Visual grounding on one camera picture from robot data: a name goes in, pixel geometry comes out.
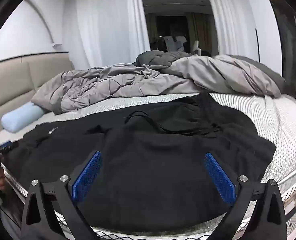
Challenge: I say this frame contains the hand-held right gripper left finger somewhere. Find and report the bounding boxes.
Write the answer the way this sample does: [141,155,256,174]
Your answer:
[21,151,103,240]

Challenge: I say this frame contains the olive curtain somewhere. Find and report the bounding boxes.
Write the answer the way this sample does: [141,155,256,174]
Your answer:
[187,12,215,53]

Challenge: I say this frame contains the dark grey quilted blanket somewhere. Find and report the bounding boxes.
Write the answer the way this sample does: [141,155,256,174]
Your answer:
[135,51,196,68]

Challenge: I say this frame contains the white curtain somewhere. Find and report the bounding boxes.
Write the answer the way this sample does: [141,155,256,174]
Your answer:
[63,0,151,70]
[203,0,258,57]

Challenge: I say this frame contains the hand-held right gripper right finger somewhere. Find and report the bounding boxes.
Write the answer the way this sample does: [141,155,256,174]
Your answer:
[204,152,287,240]

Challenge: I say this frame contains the black pants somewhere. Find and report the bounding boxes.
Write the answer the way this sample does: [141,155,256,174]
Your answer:
[1,92,277,228]

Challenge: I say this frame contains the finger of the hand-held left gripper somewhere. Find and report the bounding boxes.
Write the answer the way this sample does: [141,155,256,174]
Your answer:
[0,141,19,157]

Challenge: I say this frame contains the shelf unit with items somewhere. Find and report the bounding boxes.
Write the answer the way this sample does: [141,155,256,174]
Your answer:
[262,0,296,100]

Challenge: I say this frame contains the light blue pillow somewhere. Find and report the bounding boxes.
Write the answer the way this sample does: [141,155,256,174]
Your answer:
[1,102,47,133]

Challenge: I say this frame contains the white patterned mattress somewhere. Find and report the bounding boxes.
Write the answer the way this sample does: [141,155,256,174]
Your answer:
[0,91,296,240]

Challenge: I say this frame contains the beige padded headboard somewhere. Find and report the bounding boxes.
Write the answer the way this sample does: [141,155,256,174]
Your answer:
[0,51,76,131]

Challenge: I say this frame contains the grey chair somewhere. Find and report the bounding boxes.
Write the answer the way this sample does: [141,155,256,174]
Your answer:
[163,36,188,53]

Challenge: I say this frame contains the grey duvet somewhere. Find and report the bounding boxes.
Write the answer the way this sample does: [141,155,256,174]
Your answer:
[31,54,286,113]

